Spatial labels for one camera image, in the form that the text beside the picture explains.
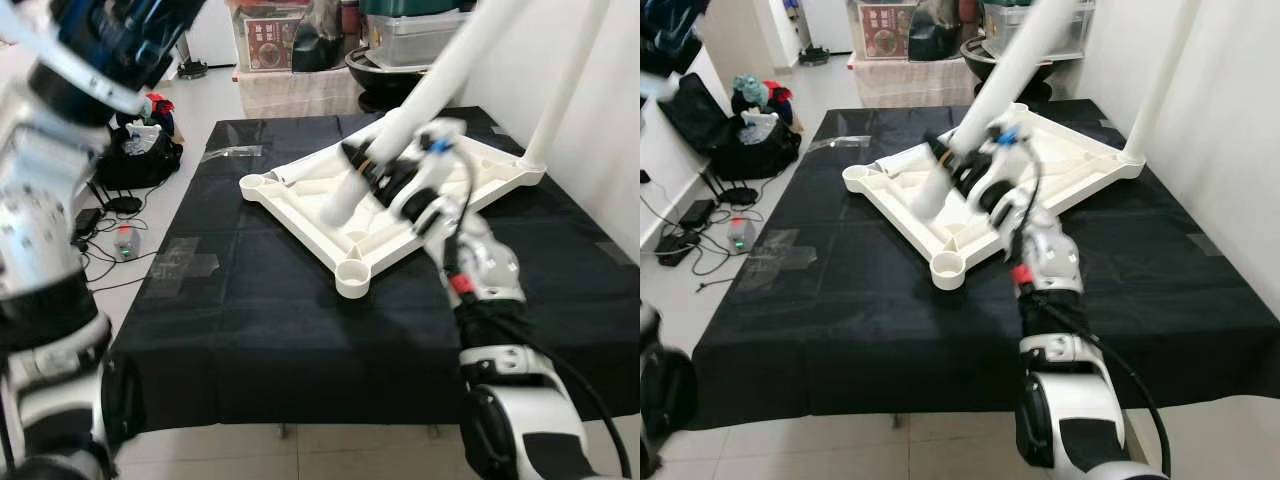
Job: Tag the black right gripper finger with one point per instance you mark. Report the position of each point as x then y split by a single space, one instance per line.
357 157
941 147

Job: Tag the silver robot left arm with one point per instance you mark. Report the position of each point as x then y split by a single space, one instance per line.
665 390
40 220

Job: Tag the white plastic table top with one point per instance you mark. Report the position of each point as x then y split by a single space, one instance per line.
1070 160
380 242

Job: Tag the beige fringed cloth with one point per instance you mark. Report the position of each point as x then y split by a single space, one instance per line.
900 82
290 92

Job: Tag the colourful clothes pile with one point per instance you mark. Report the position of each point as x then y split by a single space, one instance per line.
150 115
762 100

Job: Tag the clear plastic wrapper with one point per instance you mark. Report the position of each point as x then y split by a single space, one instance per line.
230 154
838 143

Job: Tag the black bag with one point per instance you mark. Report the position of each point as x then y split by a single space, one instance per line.
318 40
935 35

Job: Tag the dark red patterned box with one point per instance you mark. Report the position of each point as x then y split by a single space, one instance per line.
885 32
270 45

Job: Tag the clear plastic storage box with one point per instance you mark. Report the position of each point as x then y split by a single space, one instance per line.
1070 30
410 40

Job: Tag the clear box with orange lid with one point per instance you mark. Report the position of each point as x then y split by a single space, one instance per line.
270 8

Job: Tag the dark green round lid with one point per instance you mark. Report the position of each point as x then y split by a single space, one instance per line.
410 6

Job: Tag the black cloth cover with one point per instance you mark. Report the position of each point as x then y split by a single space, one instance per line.
300 330
880 340

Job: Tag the black power adapter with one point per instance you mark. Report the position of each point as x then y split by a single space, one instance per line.
695 214
88 222

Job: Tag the clear tape patch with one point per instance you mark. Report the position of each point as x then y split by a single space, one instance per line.
185 265
775 258

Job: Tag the grey small charger box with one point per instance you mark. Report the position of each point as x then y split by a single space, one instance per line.
740 236
125 243

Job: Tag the black power strip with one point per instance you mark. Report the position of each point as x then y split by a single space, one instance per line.
680 250

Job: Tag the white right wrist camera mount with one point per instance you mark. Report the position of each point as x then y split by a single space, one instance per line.
1010 165
430 170

